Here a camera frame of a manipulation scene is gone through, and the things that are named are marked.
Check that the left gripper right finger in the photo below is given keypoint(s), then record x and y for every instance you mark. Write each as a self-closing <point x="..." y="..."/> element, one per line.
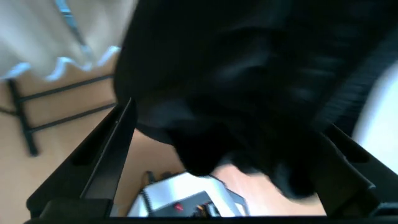
<point x="348" y="183"/>

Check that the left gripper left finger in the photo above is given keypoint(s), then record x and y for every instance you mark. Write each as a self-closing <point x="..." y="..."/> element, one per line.
<point x="93" y="168"/>

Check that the black shorts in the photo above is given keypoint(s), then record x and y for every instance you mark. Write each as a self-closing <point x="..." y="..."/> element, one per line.
<point x="233" y="77"/>

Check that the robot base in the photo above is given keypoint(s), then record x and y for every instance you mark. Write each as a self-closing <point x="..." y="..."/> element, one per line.
<point x="186" y="189"/>

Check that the black clothes rack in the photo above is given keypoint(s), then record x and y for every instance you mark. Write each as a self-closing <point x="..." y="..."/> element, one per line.
<point x="21" y="118"/>

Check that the beige curtain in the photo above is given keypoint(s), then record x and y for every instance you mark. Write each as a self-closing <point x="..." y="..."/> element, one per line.
<point x="37" y="31"/>

